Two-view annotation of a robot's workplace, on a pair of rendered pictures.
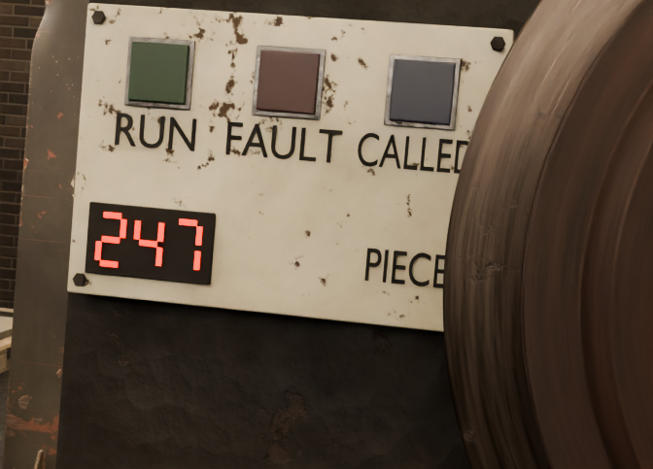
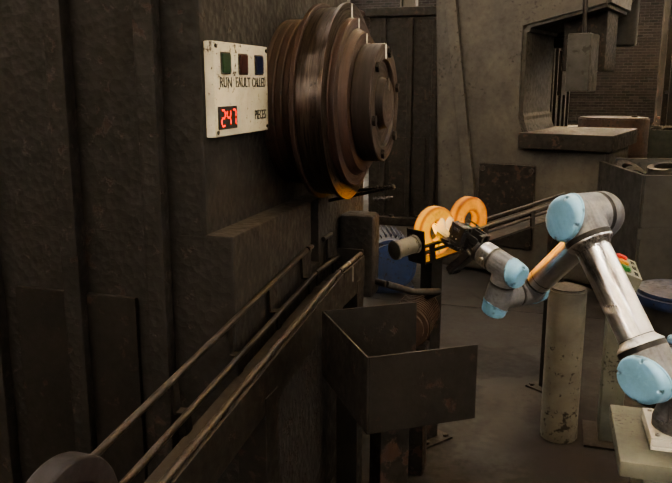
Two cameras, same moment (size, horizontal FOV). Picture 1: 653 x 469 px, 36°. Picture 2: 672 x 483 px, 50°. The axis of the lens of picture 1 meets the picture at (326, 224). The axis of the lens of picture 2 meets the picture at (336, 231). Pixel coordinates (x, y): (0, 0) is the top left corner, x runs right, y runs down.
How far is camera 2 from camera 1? 150 cm
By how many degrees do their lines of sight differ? 80
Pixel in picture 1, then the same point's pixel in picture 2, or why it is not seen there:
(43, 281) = not seen: outside the picture
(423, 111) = (260, 70)
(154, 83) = (227, 66)
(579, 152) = (336, 81)
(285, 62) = (244, 58)
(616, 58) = (337, 62)
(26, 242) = not seen: outside the picture
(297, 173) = (245, 91)
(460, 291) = (322, 113)
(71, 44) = not seen: outside the picture
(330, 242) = (250, 110)
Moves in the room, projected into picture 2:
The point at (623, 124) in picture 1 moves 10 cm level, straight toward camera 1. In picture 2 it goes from (338, 75) to (380, 74)
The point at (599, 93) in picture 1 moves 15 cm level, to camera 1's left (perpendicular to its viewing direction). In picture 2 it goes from (337, 69) to (325, 67)
